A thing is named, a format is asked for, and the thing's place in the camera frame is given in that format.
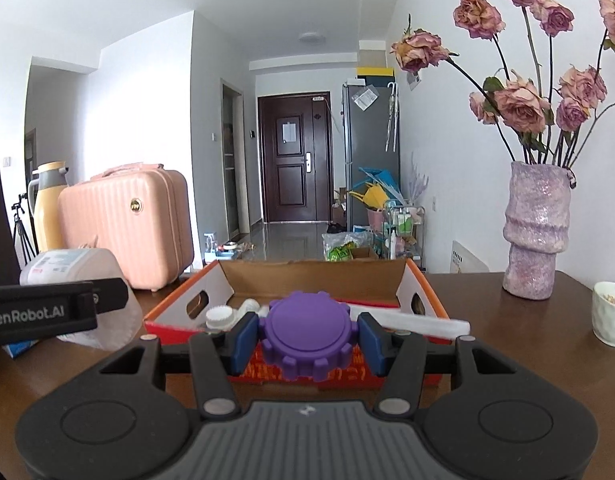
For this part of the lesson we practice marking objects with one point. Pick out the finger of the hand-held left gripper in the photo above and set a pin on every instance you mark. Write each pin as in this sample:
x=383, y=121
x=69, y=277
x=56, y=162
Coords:
x=111, y=296

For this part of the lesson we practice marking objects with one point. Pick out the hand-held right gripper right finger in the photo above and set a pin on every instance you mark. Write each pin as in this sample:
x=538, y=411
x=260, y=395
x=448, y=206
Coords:
x=372, y=346

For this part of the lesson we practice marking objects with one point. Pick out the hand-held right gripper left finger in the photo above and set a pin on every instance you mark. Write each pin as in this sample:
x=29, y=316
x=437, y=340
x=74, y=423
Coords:
x=245, y=344

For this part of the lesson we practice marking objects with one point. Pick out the red and white lint brush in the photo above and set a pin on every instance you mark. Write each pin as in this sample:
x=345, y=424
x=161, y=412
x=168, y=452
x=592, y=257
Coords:
x=412, y=321

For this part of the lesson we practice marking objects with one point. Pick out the white plastic-wrapped roll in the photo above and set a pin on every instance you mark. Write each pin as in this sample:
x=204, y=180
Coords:
x=62, y=265

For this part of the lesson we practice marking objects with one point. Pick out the purple gear-shaped lid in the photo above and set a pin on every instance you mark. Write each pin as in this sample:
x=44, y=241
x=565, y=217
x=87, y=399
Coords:
x=307, y=332

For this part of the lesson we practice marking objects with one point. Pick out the orange and white cardboard box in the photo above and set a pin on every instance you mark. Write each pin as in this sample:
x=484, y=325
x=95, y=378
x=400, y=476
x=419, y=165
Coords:
x=312, y=275

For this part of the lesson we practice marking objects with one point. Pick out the white ribbed cap bottle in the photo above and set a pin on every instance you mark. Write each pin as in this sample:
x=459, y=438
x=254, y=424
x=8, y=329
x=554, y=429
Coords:
x=220, y=317

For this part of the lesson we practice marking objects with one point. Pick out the blue packet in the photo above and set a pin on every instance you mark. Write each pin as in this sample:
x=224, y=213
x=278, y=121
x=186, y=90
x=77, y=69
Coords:
x=17, y=349

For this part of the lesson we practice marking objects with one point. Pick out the pink hard-shell suitcase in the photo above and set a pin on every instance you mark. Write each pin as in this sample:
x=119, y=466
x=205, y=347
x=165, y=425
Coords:
x=127, y=225

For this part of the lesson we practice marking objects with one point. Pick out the black flat panel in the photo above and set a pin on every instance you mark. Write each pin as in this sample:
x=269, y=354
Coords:
x=0, y=225

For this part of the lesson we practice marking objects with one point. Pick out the small open cardboard box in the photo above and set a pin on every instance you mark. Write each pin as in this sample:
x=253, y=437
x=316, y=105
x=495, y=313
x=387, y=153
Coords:
x=363, y=253

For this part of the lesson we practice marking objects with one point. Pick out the pet water feeder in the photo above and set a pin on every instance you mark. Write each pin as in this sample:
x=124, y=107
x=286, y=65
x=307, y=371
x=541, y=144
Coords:
x=222, y=250

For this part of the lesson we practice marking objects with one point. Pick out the plastic bag with green packets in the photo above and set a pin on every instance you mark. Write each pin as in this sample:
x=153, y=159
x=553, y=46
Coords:
x=340, y=251

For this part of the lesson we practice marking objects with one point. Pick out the yellow thermos jug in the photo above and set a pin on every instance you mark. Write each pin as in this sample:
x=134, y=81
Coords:
x=50, y=210

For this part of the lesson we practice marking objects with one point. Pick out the metal trolley cart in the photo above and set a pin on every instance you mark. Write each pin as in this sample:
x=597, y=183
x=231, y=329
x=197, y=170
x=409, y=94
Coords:
x=402, y=232

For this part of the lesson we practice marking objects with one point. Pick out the dark shoes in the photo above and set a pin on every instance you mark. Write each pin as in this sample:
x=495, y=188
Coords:
x=335, y=228

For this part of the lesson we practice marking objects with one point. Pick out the white board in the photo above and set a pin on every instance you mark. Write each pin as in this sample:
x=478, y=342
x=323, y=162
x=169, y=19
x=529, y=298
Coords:
x=467, y=261

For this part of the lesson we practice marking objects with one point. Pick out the pink bucket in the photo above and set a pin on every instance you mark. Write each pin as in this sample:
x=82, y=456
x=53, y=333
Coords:
x=375, y=218

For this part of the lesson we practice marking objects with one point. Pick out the blue and yellow bag pile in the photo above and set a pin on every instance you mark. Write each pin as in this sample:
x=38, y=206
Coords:
x=375, y=192

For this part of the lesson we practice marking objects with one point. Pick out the purple dried flower bundle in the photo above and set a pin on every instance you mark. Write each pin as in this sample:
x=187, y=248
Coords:
x=417, y=180

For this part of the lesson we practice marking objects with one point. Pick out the dark brown entrance door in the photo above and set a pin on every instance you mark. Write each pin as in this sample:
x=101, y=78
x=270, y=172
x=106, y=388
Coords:
x=293, y=175

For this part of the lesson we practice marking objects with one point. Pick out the purple textured vase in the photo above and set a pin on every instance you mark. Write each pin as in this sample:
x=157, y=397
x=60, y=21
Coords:
x=537, y=230

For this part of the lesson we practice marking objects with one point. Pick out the grey refrigerator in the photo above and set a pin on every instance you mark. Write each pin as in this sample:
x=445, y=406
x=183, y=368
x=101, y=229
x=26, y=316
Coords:
x=370, y=140

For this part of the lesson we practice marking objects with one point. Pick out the paper notice on door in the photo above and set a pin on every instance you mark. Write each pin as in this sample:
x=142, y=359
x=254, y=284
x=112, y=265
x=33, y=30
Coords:
x=288, y=131

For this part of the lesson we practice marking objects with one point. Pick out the white folded umbrella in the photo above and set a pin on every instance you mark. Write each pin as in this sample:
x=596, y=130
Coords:
x=392, y=117

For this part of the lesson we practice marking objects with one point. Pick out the white ceramic cup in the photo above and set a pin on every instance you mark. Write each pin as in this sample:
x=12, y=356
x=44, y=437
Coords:
x=610, y=315

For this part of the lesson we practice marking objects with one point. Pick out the paper sheet on refrigerator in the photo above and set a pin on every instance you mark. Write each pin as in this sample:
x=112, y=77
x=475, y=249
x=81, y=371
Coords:
x=365, y=98

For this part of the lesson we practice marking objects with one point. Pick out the yellow and navy box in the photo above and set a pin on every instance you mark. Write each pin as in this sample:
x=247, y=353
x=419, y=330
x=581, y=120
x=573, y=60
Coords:
x=375, y=74

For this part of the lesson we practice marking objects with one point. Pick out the bunch of dried pink roses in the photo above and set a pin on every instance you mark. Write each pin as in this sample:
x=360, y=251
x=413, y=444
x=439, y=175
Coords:
x=522, y=105

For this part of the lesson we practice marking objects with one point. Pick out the round ceiling lamp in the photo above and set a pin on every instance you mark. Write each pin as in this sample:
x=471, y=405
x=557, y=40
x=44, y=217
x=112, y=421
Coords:
x=312, y=37

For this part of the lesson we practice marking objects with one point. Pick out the black camera tripod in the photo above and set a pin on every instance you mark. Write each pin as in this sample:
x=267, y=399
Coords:
x=22, y=230

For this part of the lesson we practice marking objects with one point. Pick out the wall-mounted panel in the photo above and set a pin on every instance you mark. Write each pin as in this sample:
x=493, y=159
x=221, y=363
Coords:
x=414, y=80

